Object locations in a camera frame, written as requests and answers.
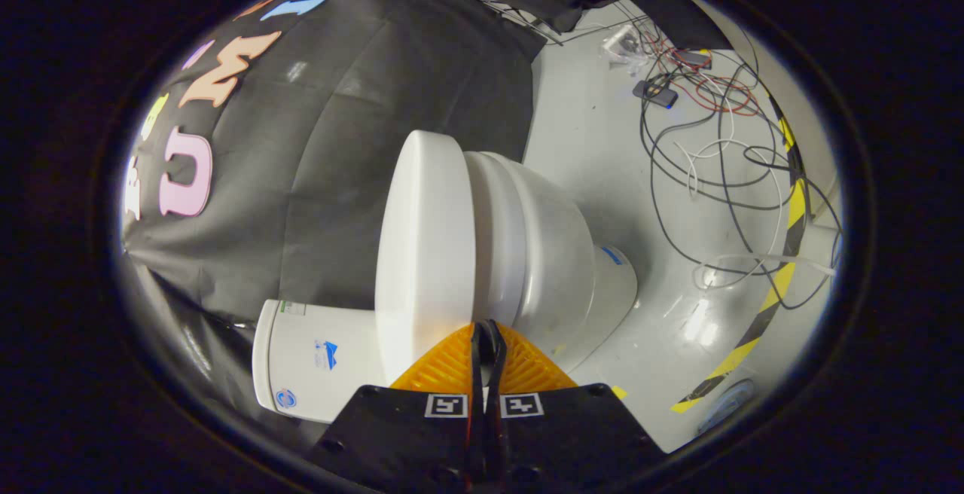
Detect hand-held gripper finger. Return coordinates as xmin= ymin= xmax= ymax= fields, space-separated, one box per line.
xmin=482 ymin=319 xmax=667 ymax=493
xmin=309 ymin=321 xmax=487 ymax=494

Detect white toilet lid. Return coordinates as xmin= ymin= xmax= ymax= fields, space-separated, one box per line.
xmin=374 ymin=130 xmax=477 ymax=386

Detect white toilet bowl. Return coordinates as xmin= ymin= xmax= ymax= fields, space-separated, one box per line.
xmin=490 ymin=155 xmax=637 ymax=374

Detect black backdrop cloth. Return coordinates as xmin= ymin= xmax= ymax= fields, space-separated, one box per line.
xmin=120 ymin=0 xmax=731 ymax=450

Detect small dark electronic device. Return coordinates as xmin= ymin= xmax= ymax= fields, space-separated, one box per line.
xmin=633 ymin=80 xmax=679 ymax=109

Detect clear plastic bag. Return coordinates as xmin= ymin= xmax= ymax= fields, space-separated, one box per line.
xmin=602 ymin=23 xmax=650 ymax=66

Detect yellow black striped floor tape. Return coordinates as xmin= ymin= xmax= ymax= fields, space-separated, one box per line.
xmin=670 ymin=114 xmax=810 ymax=413

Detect tangle of black cables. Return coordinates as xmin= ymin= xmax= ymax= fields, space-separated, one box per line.
xmin=639 ymin=0 xmax=844 ymax=310

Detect white cable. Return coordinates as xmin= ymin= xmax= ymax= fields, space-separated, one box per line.
xmin=674 ymin=129 xmax=838 ymax=291

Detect red wires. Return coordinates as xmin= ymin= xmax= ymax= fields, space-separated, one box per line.
xmin=659 ymin=31 xmax=763 ymax=117

